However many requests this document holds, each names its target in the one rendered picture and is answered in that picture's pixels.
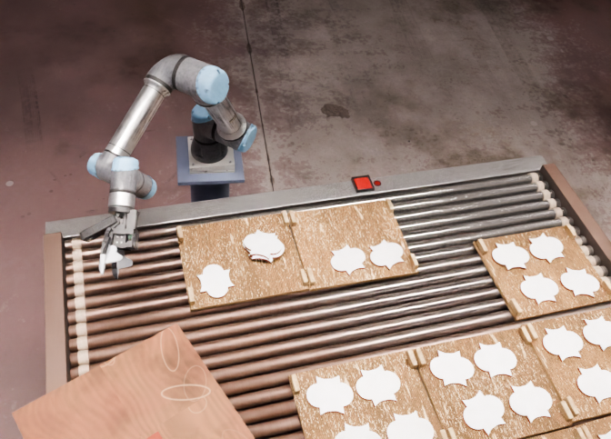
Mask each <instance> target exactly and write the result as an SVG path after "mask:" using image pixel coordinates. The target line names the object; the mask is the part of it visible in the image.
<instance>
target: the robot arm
mask: <svg viewBox="0 0 611 439"><path fill-rule="evenodd" d="M144 82H145V84H144V86H143V88H142V89H141V91H140V93H139V94H138V96H137V98H136V99H135V101H134V102H133V104H132V105H131V107H130V109H129V110H128V112H127V114H126V115H125V118H124V119H123V121H122V123H121V124H120V125H119V126H118V128H117V130H116V131H115V134H114V135H113V137H112V139H111V140H110V142H109V144H108V145H107V147H106V149H105V150H104V152H103V153H102V154H100V153H95V154H93V156H91V157H90V158H89V160H88V163H87V170H88V172H89V174H90V175H93V176H95V177H97V178H98V179H99V180H103V181H105V182H107V183H109V184H110V191H109V198H108V207H109V208H108V213H109V214H111V215H112V216H110V217H108V218H106V219H105V220H103V221H101V222H99V223H97V224H95V225H93V226H91V227H89V228H86V229H85V230H84V231H82V232H81V233H79V234H80V236H81V239H82V240H83V241H85V242H91V241H93V240H95V239H96V238H97V237H98V236H100V235H102V234H105V237H104V239H103V243H102V247H101V253H100V261H99V271H100V273H101V274H104V271H105V265H106V264H111V263H112V274H113V276H114V277H115V279H118V273H119V269H121V268H125V267H129V266H132V265H133V261H132V260H131V259H129V258H126V257H125V251H131V250H138V241H139V233H138V230H137V220H138V216H139V215H140V212H138V211H137V210H133V209H135V198H139V199H144V200H146V199H149V198H151V197H152V196H154V194H155V192H156V182H155V180H154V179H152V177H151V176H149V175H145V174H143V173H142V172H140V171H139V170H138V169H139V166H138V164H139V163H138V160H136V159H135V158H133V157H129V156H130V154H132V152H133V150H134V149H135V146H136V145H137V143H138V141H139V140H140V138H141V136H142V135H143V133H144V131H145V130H146V128H147V127H148V125H149V123H150V122H151V120H152V118H153V117H154V115H155V112H156V111H157V109H158V107H159V106H160V105H161V103H162V102H163V100H164V98H165V97H166V96H170V95H171V93H172V91H173V90H175V89H176V90H178V91H180V92H183V93H185V94H187V95H190V96H192V98H193V99H194V100H195V102H196V103H197V105H196V106H195V107H194V108H193V109H192V113H191V121H192V126H193V134H194V138H193V141H192V144H191V155H192V156H193V157H194V159H195V160H196V161H198V162H200V163H204V164H213V163H217V162H219V161H221V160H223V159H224V158H225V157H226V155H227V152H228V149H227V147H228V146H229V147H231V148H233V149H235V150H237V151H240V152H242V153H244V152H246V151H247V150H248V149H249V148H250V147H251V145H252V143H253V142H254V140H255V136H256V131H257V128H256V126H255V125H253V124H250V123H248V122H247V121H246V119H245V118H244V117H243V116H242V115H241V114H239V113H238V112H237V111H236V110H235V109H234V107H233V106H232V104H231V102H230V101H229V99H228V97H227V96H226V95H227V92H228V88H229V79H228V76H227V74H226V72H225V71H224V70H222V69H220V68H219V67H217V66H215V65H210V64H207V63H205V62H202V61H200V60H197V59H195V58H193V57H190V56H189V55H184V54H174V55H169V56H167V57H165V58H163V59H162V60H160V61H159V62H157V63H156V64H155V65H154V66H153V67H152V68H151V69H150V70H149V72H148V73H147V74H146V76H145V78H144ZM122 216H123V217H122ZM136 242H137V245H136Z"/></svg>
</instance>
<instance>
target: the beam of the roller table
mask: <svg viewBox="0 0 611 439"><path fill-rule="evenodd" d="M542 165H547V163H546V161H545V159H544V158H543V157H542V155H537V156H529V157H523V158H516V159H509V160H503V161H495V162H489V163H482V164H475V165H462V166H456V167H448V168H442V169H436V170H428V171H422V172H414V173H408V174H401V175H389V176H381V177H375V178H371V181H372V183H373V185H374V181H380V182H381V185H380V186H376V185H374V187H375V191H371V192H364V193H358V194H357V193H356V190H355V188H354V186H353V183H352V181H347V182H341V183H333V184H327V185H314V186H308V187H300V188H294V189H287V190H280V191H274V192H266V193H260V194H253V195H240V196H233V197H227V198H220V199H213V200H206V201H199V202H193V203H186V204H179V205H166V206H159V207H153V208H146V209H139V210H137V211H138V212H140V215H139V216H138V220H137V230H142V229H148V228H155V227H161V226H168V225H174V224H186V223H193V222H199V221H205V220H212V219H218V218H225V217H231V216H238V215H250V214H256V213H263V212H269V211H275V210H282V209H288V208H295V207H301V206H308V205H320V204H326V203H333V202H339V201H345V200H352V199H358V198H365V197H371V196H378V195H390V194H396V193H403V192H409V191H415V190H422V189H428V188H435V187H441V186H448V185H460V184H466V183H473V182H479V181H485V180H492V179H498V178H505V177H511V176H518V175H527V174H530V173H538V172H539V170H540V168H541V167H542ZM110 216H112V215H111V214H105V215H92V216H86V217H78V218H72V219H65V220H58V221H52V222H45V233H46V234H52V233H59V232H61V233H62V236H63V238H64V241H65V240H72V239H73V238H78V237H80V238H81V236H80V234H79V233H81V232H82V231H84V230H85V229H86V228H89V227H91V226H93V225H95V224H97V223H99V222H101V221H103V220H105V219H106V218H108V217H110Z"/></svg>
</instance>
